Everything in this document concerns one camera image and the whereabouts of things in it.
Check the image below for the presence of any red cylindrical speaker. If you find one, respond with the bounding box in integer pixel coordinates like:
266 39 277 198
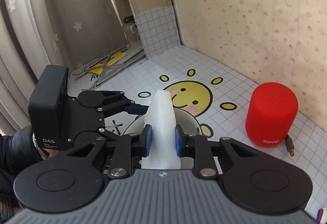
245 82 298 147

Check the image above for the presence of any brown cable plug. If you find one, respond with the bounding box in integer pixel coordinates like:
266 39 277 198
284 135 295 157

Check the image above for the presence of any metal folding rack yellow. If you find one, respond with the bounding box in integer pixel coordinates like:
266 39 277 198
69 42 145 90

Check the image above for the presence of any white cloth purple trim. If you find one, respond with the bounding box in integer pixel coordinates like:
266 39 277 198
316 207 327 224

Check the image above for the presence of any wooden shelf unit left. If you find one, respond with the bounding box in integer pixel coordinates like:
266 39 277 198
128 0 181 59

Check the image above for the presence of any yellow white ceramic bowl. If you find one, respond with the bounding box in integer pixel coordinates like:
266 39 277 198
124 108 203 135

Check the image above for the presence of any white sponge block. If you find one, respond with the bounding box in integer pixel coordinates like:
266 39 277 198
141 90 181 170

